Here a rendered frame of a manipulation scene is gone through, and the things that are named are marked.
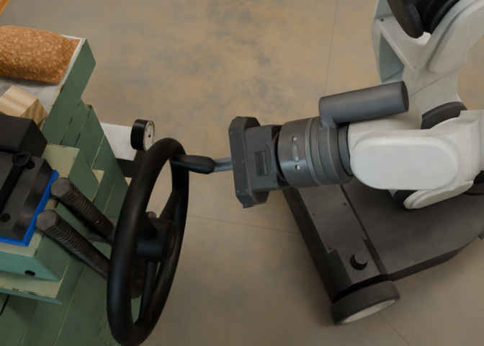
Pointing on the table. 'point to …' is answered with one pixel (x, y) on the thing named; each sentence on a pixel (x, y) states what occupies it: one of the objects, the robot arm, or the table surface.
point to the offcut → (21, 104)
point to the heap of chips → (34, 53)
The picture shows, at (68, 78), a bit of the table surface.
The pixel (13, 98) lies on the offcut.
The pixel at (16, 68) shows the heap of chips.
